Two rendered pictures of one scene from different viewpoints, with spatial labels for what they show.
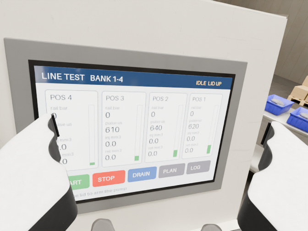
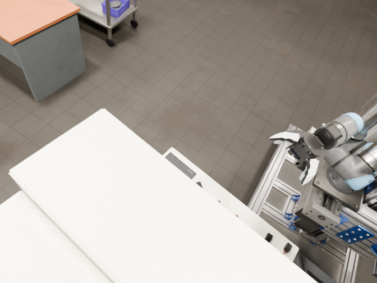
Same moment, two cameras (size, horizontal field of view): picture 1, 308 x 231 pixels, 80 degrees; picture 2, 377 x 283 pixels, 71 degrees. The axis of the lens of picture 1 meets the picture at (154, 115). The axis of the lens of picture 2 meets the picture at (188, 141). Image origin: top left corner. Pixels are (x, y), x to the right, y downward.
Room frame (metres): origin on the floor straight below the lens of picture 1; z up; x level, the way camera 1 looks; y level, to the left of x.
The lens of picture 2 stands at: (0.62, 0.12, 2.02)
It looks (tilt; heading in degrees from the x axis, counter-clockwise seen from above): 55 degrees down; 225
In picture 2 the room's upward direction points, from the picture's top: 19 degrees clockwise
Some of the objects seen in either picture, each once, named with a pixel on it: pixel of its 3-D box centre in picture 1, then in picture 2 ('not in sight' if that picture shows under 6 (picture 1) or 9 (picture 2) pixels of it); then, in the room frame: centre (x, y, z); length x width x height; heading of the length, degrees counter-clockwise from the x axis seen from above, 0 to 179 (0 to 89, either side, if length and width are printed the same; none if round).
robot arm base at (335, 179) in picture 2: not in sight; (348, 174); (-0.46, 0.10, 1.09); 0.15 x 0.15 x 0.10
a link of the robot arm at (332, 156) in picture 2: not in sight; (328, 147); (-0.19, 0.00, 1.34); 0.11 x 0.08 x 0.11; 93
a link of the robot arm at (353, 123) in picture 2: not in sight; (343, 127); (-0.19, -0.02, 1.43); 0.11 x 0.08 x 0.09; 3
